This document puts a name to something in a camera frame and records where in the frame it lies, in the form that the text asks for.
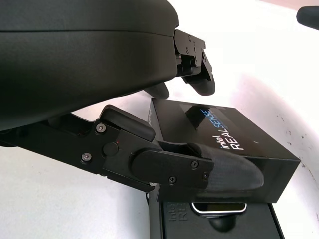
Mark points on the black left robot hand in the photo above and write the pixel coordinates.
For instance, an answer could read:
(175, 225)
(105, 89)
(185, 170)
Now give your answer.
(74, 62)

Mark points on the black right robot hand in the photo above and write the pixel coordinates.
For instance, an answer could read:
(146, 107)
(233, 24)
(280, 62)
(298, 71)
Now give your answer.
(307, 15)

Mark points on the black RealSense box lid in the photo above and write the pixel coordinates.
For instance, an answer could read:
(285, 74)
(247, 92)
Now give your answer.
(224, 139)

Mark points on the silver RealSense depth camera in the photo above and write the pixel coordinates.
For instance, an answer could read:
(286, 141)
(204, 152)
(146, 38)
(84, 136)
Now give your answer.
(219, 207)

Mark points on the black box base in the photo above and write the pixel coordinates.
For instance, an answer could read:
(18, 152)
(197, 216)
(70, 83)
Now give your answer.
(219, 224)

